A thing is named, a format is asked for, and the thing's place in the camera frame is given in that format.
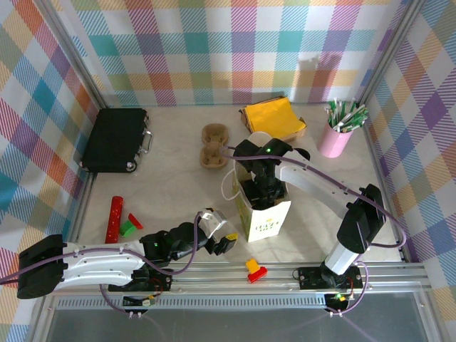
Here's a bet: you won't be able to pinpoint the pink straw holder cup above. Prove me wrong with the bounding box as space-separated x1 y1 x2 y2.
316 120 354 158

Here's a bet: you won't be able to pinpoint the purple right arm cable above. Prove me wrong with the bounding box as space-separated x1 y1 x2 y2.
219 144 408 316

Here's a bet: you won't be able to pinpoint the white printed paper bag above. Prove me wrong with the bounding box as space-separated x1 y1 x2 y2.
220 158 292 244

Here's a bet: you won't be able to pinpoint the brown cardboard cup carrier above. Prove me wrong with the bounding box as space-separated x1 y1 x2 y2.
200 123 229 170

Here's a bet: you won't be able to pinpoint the stacked green paper cups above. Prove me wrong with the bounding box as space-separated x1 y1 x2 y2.
247 130 271 143

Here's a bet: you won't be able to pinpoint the yellow napkins in box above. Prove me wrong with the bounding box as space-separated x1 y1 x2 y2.
239 95 309 143

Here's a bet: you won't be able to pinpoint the red glitter tube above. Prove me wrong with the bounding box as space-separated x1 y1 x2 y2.
104 195 125 245

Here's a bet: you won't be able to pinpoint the red wedge toy block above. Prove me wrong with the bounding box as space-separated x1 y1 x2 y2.
127 212 145 230

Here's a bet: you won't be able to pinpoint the grey slotted cable duct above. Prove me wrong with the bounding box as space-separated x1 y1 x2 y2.
56 297 328 309

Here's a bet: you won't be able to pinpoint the aluminium frame post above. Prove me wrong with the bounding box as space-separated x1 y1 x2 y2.
356 0 427 106
35 0 110 110

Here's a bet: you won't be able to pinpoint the black carrying case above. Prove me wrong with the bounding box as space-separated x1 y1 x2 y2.
81 108 155 175

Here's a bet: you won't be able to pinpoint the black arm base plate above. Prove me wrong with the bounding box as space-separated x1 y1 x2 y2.
108 269 175 293
298 266 364 290

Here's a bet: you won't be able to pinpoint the small power connector board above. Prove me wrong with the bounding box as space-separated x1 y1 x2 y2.
326 292 352 304
123 294 157 308

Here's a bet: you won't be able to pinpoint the aluminium frame rail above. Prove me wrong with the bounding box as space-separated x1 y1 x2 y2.
46 261 430 296

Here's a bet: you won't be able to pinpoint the green toy block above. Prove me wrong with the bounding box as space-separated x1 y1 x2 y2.
119 219 137 237

